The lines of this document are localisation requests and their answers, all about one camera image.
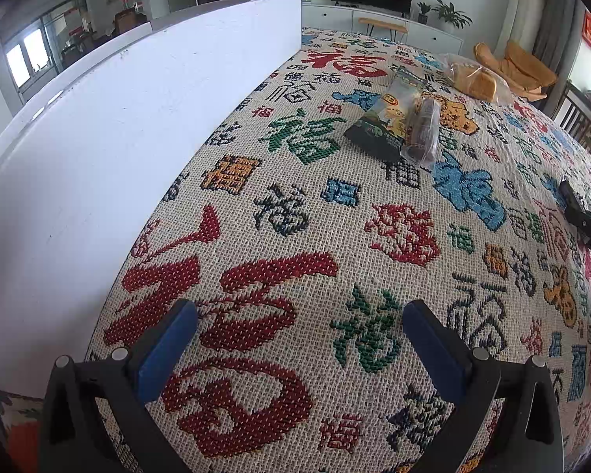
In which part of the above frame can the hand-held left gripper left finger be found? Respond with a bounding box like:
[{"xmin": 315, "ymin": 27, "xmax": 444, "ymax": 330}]
[{"xmin": 38, "ymin": 298, "xmax": 199, "ymax": 473}]

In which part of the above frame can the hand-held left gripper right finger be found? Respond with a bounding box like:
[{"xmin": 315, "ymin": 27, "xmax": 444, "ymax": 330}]
[{"xmin": 402, "ymin": 300, "xmax": 565, "ymax": 473}]

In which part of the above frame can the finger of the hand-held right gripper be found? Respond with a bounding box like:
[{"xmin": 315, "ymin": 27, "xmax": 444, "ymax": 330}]
[{"xmin": 558, "ymin": 180, "xmax": 591, "ymax": 252}]

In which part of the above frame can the brown sausage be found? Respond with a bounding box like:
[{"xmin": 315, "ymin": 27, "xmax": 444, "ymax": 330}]
[{"xmin": 403, "ymin": 96, "xmax": 441, "ymax": 171}]

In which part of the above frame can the white board panel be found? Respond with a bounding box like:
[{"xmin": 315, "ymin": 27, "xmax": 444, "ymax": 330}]
[{"xmin": 0, "ymin": 0, "xmax": 303, "ymax": 400}]

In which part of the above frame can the dark snack packet yellow print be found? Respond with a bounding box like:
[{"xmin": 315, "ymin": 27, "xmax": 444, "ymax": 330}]
[{"xmin": 344, "ymin": 65, "xmax": 427, "ymax": 163}]

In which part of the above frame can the wooden dining chair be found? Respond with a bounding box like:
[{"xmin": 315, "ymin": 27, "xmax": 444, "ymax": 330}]
[{"xmin": 552, "ymin": 81, "xmax": 591, "ymax": 153}]

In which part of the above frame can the orange cushioned chair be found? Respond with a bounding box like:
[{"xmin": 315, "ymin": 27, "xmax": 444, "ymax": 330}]
[{"xmin": 474, "ymin": 40, "xmax": 558, "ymax": 102}]

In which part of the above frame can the woven printed cloth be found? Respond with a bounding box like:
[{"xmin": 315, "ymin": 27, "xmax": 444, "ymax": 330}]
[{"xmin": 86, "ymin": 27, "xmax": 591, "ymax": 473}]

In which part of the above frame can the bag of sliced bread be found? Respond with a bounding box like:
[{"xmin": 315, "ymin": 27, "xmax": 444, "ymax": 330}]
[{"xmin": 443, "ymin": 54, "xmax": 513, "ymax": 104}]

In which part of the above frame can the floral patterned cloth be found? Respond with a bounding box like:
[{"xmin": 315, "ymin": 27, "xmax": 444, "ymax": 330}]
[{"xmin": 0, "ymin": 384, "xmax": 45, "ymax": 473}]

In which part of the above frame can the grey curtain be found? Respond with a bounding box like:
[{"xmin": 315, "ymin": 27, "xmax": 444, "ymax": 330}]
[{"xmin": 532, "ymin": 0, "xmax": 589, "ymax": 74}]

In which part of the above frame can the white standing air conditioner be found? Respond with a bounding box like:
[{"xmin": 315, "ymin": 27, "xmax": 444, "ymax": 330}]
[{"xmin": 497, "ymin": 0, "xmax": 547, "ymax": 60}]

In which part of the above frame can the large green potted plant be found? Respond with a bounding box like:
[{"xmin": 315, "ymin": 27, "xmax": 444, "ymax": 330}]
[{"xmin": 432, "ymin": 0, "xmax": 472, "ymax": 35}]

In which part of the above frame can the wooden stool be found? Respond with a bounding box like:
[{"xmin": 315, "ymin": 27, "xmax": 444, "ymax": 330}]
[{"xmin": 359, "ymin": 17, "xmax": 409, "ymax": 45}]

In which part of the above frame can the window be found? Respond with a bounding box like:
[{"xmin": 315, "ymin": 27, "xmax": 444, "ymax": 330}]
[{"xmin": 5, "ymin": 27, "xmax": 47, "ymax": 92}]

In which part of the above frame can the white television cabinet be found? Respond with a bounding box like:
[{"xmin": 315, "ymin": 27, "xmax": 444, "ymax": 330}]
[{"xmin": 301, "ymin": 2, "xmax": 465, "ymax": 55}]

